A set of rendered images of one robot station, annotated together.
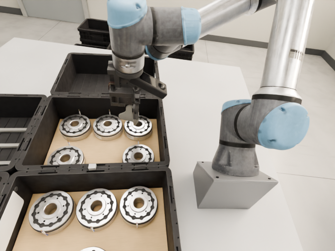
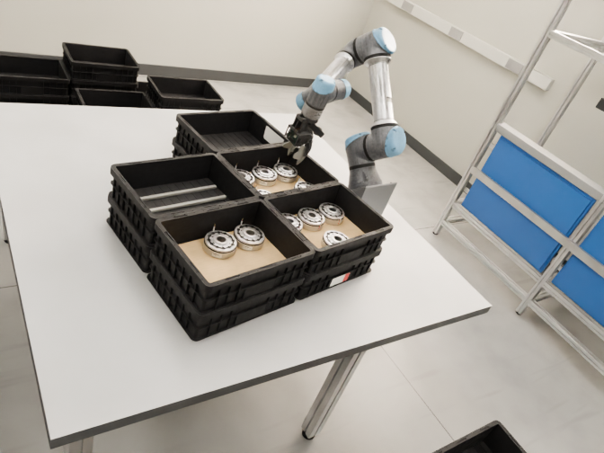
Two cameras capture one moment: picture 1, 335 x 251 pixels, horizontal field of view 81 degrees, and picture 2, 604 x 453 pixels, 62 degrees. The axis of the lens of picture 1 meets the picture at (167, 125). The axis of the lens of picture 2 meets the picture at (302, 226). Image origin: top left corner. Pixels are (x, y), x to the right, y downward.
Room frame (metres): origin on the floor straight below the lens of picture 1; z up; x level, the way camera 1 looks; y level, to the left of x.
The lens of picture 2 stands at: (-1.00, 1.16, 1.83)
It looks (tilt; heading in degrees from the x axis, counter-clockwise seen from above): 34 degrees down; 320
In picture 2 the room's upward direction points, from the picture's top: 20 degrees clockwise
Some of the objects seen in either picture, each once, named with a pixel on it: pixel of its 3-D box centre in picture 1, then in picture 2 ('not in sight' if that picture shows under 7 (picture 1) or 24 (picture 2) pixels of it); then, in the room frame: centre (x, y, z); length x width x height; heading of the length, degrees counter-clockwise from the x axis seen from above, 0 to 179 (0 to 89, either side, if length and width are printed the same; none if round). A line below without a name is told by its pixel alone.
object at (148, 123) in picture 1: (138, 125); (285, 170); (0.49, 0.11, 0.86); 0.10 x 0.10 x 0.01
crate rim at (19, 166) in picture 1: (103, 128); (279, 170); (0.40, 0.20, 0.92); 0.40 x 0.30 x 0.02; 102
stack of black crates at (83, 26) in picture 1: (102, 41); (29, 93); (2.17, 0.89, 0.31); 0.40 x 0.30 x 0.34; 93
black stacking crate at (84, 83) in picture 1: (112, 84); (233, 141); (0.69, 0.26, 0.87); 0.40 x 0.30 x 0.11; 102
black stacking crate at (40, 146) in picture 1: (105, 138); (275, 181); (0.40, 0.20, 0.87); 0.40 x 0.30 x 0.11; 102
